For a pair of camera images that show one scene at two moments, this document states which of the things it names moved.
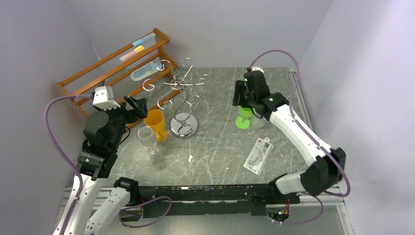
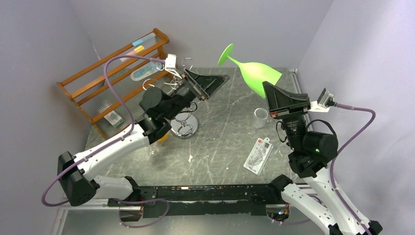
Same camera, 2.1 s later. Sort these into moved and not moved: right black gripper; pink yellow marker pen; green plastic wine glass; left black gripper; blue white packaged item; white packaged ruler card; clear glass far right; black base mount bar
Moved: right black gripper; green plastic wine glass; left black gripper
Not moved: white packaged ruler card; pink yellow marker pen; clear glass far right; blue white packaged item; black base mount bar
